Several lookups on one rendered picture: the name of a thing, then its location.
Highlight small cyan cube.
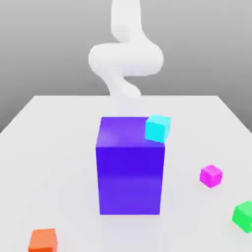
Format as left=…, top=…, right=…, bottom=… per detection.
left=145, top=114, right=171, bottom=144

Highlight small magenta cube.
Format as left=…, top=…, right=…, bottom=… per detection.
left=199, top=164, right=223, bottom=189

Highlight small orange cube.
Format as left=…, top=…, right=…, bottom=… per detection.
left=28, top=228, right=59, bottom=252

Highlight small green cube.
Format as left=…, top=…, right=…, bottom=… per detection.
left=231, top=200, right=252, bottom=234

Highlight large purple box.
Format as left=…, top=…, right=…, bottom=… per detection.
left=95, top=116, right=165, bottom=216

